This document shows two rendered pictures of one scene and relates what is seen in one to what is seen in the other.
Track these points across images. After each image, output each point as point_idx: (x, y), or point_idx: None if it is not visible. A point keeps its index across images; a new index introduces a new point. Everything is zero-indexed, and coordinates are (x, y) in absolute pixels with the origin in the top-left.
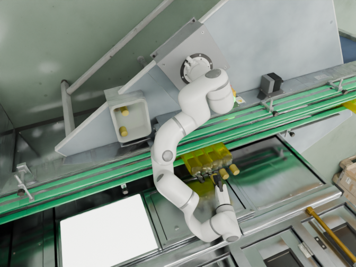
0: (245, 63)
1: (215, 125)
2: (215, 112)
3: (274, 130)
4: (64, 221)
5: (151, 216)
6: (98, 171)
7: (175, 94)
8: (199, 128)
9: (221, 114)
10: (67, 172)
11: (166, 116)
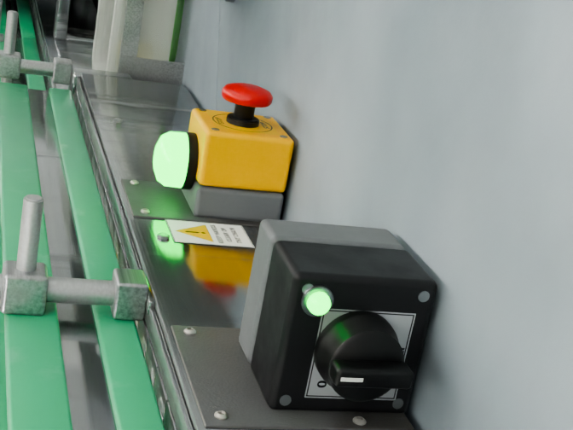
0: (367, 27)
1: (30, 154)
2: None
3: None
4: None
5: None
6: (29, 88)
7: (225, 23)
8: (42, 133)
9: (106, 173)
10: (52, 57)
11: (171, 95)
